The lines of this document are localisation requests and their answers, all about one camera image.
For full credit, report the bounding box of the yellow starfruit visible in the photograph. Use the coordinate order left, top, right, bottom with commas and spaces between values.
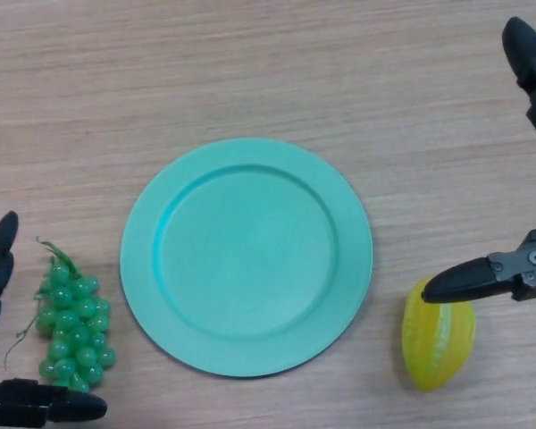
401, 277, 478, 394

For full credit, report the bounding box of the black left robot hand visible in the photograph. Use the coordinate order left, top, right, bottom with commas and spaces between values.
0, 210, 108, 429

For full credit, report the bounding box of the green grapes bunch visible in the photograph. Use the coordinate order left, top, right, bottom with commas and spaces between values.
4, 236, 117, 394

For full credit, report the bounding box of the teal round plate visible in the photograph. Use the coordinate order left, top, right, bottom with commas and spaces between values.
119, 138, 374, 380

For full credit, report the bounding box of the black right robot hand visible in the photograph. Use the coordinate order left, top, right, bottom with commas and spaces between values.
422, 0, 536, 305

